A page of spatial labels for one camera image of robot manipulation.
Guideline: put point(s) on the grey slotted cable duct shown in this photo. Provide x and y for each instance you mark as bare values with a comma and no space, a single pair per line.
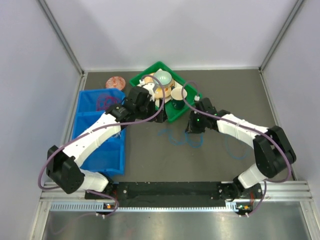
105,207

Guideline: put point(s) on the beige patterned bowl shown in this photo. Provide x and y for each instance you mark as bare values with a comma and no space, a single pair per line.
158,93

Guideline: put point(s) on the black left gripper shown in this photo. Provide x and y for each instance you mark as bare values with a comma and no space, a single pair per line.
152,103

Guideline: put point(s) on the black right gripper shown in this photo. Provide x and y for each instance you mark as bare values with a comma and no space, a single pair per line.
192,128

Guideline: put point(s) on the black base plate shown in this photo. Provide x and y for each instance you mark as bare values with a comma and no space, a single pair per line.
176,194

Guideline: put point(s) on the dark green mug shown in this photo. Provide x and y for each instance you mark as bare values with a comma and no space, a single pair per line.
177,97

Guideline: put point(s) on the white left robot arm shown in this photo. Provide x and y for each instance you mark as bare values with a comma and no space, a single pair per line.
64,163

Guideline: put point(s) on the red patterned small plate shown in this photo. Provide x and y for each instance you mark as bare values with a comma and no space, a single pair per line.
116,82

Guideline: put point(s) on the green plastic tray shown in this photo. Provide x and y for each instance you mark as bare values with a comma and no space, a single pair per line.
172,113

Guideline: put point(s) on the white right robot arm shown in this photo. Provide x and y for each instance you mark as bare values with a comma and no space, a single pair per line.
272,150

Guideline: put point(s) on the blue plastic bin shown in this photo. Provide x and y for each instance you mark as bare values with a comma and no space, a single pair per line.
109,158

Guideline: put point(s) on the light teal bowl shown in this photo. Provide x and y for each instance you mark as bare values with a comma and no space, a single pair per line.
164,77

